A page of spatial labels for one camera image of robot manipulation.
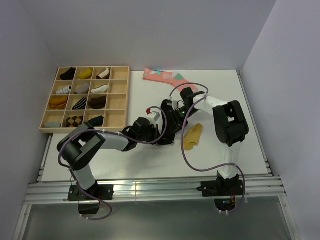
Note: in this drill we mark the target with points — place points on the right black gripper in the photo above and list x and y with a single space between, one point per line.
177 110

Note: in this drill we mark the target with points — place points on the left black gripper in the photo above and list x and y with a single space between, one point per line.
154 128

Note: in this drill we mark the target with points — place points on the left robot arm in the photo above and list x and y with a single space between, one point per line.
81 145

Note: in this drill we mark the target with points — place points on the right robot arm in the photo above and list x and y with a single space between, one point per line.
230 125

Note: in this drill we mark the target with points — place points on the pink patterned sock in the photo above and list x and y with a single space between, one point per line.
172 78

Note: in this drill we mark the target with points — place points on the tan yellow sock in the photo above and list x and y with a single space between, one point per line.
192 138

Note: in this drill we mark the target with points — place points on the rolled navy sock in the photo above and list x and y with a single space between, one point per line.
96 121

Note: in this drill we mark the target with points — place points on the rolled dark brown sock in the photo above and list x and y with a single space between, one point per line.
98 103

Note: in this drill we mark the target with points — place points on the wooden compartment tray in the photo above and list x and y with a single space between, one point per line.
116 108

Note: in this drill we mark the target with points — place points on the rolled black white striped sock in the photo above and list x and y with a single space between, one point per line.
81 104

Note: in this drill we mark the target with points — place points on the rolled brown argyle sock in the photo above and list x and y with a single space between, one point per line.
74 121

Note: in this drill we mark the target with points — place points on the rolled brown white sock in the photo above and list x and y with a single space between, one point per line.
104 74

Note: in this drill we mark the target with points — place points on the rolled grey sock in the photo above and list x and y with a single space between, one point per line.
82 89

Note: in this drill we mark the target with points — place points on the rolled mustard yellow sock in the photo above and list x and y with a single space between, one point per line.
87 74

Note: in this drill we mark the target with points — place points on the rolled orange sock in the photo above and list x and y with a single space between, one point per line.
58 102

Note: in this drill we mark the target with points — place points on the rolled light blue sock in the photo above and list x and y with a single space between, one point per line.
52 125

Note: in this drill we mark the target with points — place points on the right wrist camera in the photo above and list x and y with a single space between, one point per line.
175 105

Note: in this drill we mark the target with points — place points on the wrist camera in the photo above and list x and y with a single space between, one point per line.
152 116
175 105

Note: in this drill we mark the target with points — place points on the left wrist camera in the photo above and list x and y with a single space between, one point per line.
152 116

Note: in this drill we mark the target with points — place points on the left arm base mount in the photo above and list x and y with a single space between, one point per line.
101 192

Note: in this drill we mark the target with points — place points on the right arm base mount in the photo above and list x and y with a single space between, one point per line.
224 192

